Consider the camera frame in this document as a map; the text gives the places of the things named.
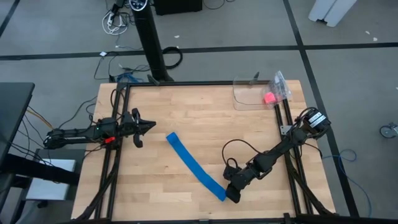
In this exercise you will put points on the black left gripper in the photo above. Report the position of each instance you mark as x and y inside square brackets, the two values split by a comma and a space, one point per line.
[136, 130]

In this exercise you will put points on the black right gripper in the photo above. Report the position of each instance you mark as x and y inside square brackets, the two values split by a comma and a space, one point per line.
[237, 188]

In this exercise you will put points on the blue bandage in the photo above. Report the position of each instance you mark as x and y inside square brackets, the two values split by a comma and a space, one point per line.
[192, 165]

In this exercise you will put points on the clear plastic bag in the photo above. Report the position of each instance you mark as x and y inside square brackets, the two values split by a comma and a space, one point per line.
[280, 85]

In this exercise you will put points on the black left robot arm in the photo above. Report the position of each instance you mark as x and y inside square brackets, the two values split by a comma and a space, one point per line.
[77, 135]

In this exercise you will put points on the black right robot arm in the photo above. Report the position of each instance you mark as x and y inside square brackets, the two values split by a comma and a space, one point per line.
[280, 149]

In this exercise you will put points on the pink bandage roll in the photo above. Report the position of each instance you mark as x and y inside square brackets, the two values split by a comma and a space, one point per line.
[269, 98]

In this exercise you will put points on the black tower fan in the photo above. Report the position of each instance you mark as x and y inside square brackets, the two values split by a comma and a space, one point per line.
[149, 37]

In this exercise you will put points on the clear plastic bin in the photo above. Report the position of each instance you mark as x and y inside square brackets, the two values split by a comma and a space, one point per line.
[245, 96]

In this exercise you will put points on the black clamp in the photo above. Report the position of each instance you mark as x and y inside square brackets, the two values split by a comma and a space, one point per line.
[255, 78]

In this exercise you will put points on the white box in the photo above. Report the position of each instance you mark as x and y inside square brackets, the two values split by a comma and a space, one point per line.
[46, 189]

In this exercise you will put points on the black box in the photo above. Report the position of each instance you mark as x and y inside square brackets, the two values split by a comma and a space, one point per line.
[177, 7]

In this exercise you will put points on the black desk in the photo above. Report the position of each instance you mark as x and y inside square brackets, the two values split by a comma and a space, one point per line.
[15, 109]

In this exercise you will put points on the grey caster wheel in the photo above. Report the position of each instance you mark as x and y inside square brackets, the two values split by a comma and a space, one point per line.
[387, 131]

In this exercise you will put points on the white floor-standing object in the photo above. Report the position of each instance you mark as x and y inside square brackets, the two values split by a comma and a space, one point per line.
[332, 11]

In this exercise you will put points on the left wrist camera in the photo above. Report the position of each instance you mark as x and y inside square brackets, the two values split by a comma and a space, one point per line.
[128, 117]

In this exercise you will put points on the black aluminium table frame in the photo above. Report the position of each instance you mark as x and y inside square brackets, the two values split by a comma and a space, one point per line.
[124, 102]

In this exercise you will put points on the silver frame bracket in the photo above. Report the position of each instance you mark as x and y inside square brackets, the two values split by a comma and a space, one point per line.
[285, 129]

